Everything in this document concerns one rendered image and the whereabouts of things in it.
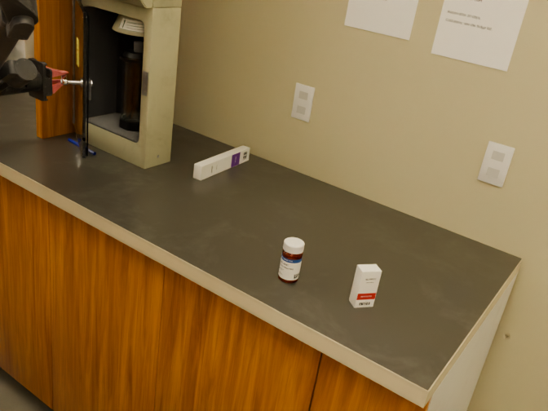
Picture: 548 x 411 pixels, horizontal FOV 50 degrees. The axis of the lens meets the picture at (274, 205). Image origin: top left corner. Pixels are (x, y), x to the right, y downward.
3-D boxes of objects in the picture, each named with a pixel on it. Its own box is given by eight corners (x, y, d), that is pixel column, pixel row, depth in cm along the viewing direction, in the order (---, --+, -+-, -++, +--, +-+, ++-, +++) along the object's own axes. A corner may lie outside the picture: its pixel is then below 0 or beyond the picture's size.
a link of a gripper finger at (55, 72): (75, 67, 160) (45, 70, 152) (75, 92, 163) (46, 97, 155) (59, 61, 163) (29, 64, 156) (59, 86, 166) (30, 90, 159)
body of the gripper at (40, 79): (49, 63, 153) (23, 65, 147) (50, 100, 157) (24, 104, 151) (33, 57, 156) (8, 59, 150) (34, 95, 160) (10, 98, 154)
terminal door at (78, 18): (76, 125, 189) (77, -5, 173) (85, 161, 164) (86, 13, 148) (73, 125, 189) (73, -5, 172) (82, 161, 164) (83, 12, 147)
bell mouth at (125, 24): (143, 24, 187) (144, 6, 185) (184, 36, 179) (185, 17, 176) (99, 26, 173) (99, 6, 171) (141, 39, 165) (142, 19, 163)
